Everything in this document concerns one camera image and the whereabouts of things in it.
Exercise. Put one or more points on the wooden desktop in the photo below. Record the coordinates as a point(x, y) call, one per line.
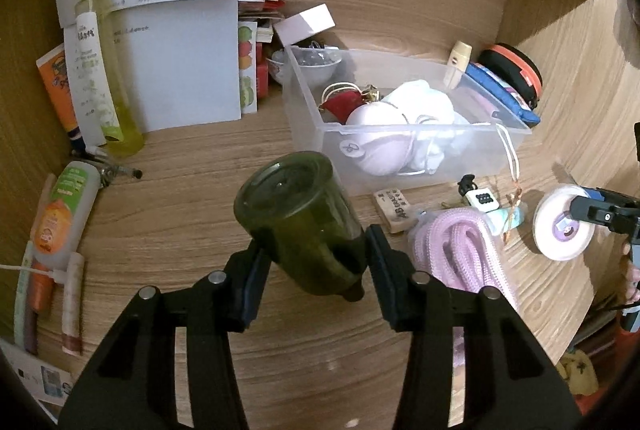
point(200, 210)

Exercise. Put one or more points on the orange sunscreen tube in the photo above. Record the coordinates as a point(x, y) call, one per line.
point(55, 85)

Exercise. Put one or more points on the light blue charm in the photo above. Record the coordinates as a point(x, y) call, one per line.
point(515, 216)

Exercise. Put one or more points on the printed card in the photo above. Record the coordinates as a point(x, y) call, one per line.
point(35, 377)

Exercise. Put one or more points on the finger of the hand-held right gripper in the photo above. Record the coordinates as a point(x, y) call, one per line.
point(600, 215)
point(597, 194)

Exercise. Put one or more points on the yellow spray bottle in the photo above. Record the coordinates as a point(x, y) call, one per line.
point(112, 100)

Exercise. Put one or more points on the clear plastic storage bin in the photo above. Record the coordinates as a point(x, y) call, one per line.
point(307, 80)

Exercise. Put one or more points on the blue pencil case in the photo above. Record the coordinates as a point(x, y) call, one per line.
point(505, 92)

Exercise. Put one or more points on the green orange lotion bottle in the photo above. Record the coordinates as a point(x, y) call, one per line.
point(65, 210)

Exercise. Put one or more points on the small white box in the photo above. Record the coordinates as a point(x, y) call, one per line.
point(302, 22)

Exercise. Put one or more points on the red pouch with gold bell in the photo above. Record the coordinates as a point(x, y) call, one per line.
point(345, 105)

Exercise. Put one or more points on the orange lip balm tube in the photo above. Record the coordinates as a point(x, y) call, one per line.
point(42, 292)

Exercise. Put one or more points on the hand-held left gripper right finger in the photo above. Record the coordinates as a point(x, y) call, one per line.
point(377, 270)

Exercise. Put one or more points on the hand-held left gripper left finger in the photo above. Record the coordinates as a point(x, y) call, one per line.
point(255, 282)

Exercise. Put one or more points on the white tape roll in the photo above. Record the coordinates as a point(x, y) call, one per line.
point(555, 220)

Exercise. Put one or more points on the fruit-printed box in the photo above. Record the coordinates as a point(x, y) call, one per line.
point(247, 65)

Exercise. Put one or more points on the white combination lock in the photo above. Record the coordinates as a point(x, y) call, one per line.
point(482, 199)

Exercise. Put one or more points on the yellow plush toy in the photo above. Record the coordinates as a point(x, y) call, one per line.
point(580, 372)

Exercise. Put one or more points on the orange black round case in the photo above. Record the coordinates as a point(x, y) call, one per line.
point(520, 65)

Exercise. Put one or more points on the wooden stamp block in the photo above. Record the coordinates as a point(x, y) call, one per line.
point(395, 210)

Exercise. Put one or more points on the person's right hand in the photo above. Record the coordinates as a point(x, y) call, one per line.
point(635, 282)

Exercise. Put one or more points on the cream small bottle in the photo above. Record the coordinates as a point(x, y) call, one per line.
point(457, 62)

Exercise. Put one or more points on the pink tube with red cap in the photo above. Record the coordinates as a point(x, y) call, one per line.
point(73, 305)

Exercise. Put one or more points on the red box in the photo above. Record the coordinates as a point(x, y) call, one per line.
point(262, 75)

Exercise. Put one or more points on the green glass bottle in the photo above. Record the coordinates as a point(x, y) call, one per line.
point(295, 220)

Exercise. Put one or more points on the dark brown blurred object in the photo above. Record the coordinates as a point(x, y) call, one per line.
point(630, 25)

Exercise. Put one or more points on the glass bowl of trinkets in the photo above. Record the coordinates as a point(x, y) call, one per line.
point(315, 70)

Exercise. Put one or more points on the stack of packets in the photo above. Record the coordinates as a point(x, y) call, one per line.
point(262, 5)

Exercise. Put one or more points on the pink notebook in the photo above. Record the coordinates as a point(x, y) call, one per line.
point(482, 102)

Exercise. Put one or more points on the light green tube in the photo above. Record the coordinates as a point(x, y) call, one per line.
point(22, 305)

